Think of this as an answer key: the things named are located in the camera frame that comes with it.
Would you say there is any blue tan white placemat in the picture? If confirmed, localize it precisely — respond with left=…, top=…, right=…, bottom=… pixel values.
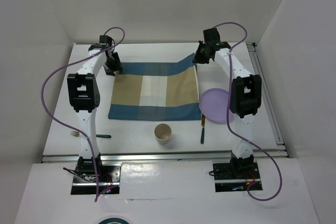
left=108, top=54, right=201, bottom=121

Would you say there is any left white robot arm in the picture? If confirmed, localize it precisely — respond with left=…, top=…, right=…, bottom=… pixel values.
left=67, top=35, right=123, bottom=182

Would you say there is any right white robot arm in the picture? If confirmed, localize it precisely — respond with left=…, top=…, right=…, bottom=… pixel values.
left=193, top=27, right=261, bottom=178

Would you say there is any purple plate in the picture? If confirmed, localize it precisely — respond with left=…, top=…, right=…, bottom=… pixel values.
left=199, top=88, right=229, bottom=124

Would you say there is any beige cup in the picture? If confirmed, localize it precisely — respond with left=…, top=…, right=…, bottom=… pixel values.
left=154, top=123, right=172, bottom=145

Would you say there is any green round sticker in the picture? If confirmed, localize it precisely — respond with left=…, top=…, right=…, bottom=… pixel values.
left=98, top=217, right=130, bottom=224

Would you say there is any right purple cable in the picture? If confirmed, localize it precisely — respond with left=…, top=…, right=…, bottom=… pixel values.
left=214, top=22, right=283, bottom=202

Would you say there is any purple cable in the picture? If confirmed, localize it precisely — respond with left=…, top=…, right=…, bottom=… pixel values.
left=214, top=22, right=283, bottom=202
left=40, top=26, right=125, bottom=202

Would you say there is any right aluminium rail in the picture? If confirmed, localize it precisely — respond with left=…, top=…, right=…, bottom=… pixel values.
left=246, top=42, right=286, bottom=151

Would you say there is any aluminium rail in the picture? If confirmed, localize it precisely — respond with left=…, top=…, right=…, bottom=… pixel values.
left=41, top=145, right=289, bottom=163
left=246, top=42, right=286, bottom=151

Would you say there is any green handled gold knife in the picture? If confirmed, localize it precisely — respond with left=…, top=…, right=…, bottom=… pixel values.
left=200, top=114, right=205, bottom=144

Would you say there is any green handled gold fork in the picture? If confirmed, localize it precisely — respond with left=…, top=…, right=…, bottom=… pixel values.
left=70, top=131, right=111, bottom=139

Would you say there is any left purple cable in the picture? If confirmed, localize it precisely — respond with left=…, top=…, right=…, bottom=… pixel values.
left=40, top=26, right=125, bottom=202

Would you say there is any front aluminium rail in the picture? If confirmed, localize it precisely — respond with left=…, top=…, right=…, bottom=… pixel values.
left=41, top=145, right=289, bottom=163

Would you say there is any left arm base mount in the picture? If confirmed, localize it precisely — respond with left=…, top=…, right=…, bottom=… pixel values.
left=63, top=161, right=121, bottom=195

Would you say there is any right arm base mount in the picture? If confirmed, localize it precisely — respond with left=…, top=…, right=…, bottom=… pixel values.
left=208, top=162, right=263, bottom=193

